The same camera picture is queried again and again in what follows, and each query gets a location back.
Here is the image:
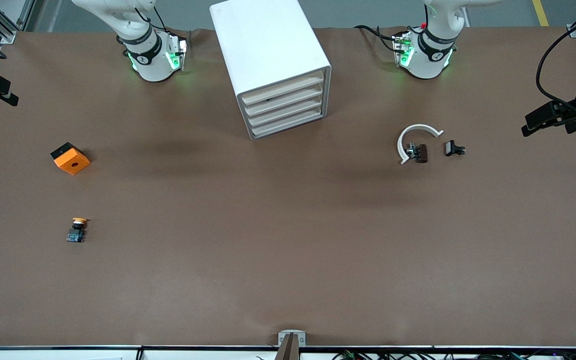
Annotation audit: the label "orange and black button box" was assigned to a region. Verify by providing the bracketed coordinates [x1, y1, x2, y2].
[50, 142, 91, 176]

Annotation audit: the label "brown post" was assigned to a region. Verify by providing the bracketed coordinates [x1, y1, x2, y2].
[275, 334, 301, 360]

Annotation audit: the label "yellow-capped push button switch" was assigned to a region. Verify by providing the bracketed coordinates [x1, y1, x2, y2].
[66, 217, 90, 244]

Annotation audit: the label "tangled coloured cables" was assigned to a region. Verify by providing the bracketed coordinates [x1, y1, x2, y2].
[333, 350, 576, 360]

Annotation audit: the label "grey metal bracket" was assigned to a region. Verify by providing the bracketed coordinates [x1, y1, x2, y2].
[277, 330, 307, 347]

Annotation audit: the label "brown paper table cover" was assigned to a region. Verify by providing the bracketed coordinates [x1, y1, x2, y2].
[0, 26, 576, 348]

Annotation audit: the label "black arm base cable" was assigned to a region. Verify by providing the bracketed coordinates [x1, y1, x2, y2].
[354, 24, 400, 53]

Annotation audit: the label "white table edge rail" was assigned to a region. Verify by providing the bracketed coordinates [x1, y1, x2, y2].
[0, 345, 576, 360]

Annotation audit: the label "white curved plastic arc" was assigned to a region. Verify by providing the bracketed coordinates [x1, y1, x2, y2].
[397, 123, 444, 166]

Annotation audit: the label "small dark brown component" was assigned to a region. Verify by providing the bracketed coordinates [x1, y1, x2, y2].
[404, 143, 429, 164]

